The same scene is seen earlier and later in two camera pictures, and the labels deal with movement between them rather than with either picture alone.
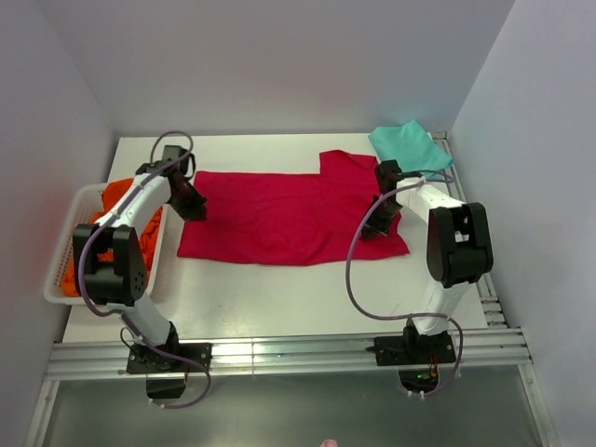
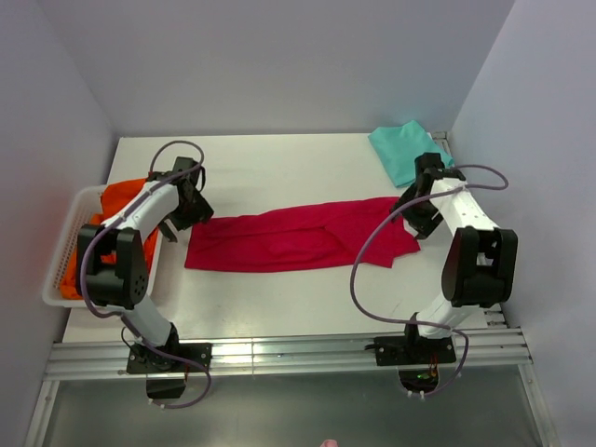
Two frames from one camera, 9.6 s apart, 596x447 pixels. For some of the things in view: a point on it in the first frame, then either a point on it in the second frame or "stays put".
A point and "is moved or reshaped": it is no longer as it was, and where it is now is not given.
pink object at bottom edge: [330, 442] stays put
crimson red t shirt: [276, 218] is moved or reshaped
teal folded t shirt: [411, 146] stays put
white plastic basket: [83, 204] stays put
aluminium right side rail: [492, 315] stays put
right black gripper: [372, 227] → [425, 226]
